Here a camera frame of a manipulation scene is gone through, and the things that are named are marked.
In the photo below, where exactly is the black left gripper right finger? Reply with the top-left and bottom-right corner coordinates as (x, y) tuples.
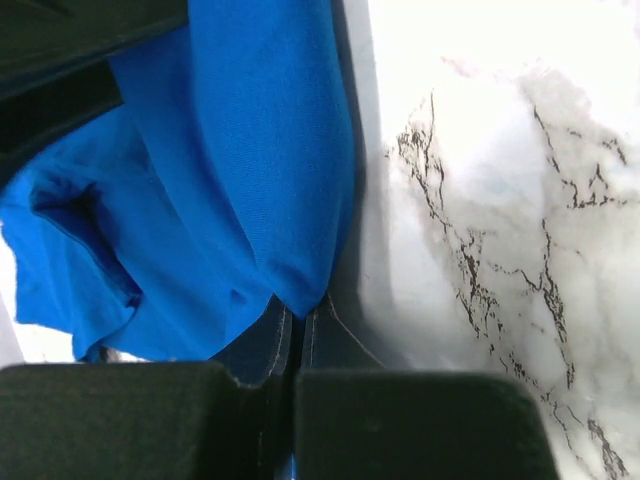
(294, 297), (558, 479)

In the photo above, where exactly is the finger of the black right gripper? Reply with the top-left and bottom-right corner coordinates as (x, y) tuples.
(1, 0), (188, 95)
(1, 62), (122, 186)

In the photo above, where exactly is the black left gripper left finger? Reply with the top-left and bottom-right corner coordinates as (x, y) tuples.
(1, 300), (293, 479)

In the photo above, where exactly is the blue t shirt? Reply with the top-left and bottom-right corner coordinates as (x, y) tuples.
(1, 1), (355, 361)

